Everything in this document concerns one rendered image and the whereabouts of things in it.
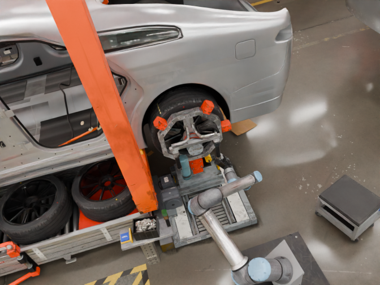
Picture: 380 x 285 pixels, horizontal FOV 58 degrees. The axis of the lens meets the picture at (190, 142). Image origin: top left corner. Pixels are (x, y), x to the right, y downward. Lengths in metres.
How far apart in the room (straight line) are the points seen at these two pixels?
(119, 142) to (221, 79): 1.03
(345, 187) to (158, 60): 1.92
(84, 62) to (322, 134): 2.94
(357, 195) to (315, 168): 0.72
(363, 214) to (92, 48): 2.39
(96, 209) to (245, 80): 1.70
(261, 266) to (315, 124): 2.28
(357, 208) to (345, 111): 1.68
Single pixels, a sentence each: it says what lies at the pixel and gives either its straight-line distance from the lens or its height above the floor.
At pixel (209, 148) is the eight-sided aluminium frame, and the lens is 3.07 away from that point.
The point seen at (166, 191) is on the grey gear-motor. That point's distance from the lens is 3.16.
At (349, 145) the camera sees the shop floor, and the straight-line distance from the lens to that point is 4.10.
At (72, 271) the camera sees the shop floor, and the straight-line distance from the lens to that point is 3.53.
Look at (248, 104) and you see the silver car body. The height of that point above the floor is 0.92.
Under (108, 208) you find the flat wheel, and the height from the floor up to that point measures 0.47.
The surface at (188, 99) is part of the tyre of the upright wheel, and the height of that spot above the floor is 1.18.
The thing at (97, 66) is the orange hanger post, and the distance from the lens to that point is 1.98.
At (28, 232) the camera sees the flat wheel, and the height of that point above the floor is 0.47.
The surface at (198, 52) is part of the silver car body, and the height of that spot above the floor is 1.55.
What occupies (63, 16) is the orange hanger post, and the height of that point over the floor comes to 2.23.
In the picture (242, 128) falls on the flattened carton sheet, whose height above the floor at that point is 0.01.
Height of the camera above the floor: 2.87
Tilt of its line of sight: 44 degrees down
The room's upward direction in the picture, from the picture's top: 12 degrees counter-clockwise
